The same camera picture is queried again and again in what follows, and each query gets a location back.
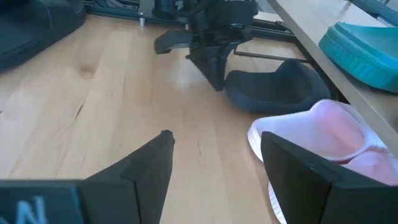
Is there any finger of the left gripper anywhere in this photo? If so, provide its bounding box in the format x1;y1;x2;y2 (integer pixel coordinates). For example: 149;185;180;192
154;29;195;55
185;42;241;91

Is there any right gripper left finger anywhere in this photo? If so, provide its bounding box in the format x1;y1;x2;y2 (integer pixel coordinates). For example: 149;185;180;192
83;129;175;224

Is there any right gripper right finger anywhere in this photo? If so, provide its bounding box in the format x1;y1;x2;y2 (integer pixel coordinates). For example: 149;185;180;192
260;131;398;224

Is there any pink foam slide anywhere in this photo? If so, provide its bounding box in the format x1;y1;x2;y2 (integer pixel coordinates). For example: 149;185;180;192
247;98;398;224

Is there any green foam slide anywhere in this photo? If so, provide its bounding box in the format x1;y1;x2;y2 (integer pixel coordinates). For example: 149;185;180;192
318;21;398;93

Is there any wooden shelf board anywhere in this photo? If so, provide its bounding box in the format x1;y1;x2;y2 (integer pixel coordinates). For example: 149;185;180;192
267;0;398;156

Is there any dark navy slide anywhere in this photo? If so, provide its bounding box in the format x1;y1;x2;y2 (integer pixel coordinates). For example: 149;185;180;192
0;0;87;72
223;58;332;115

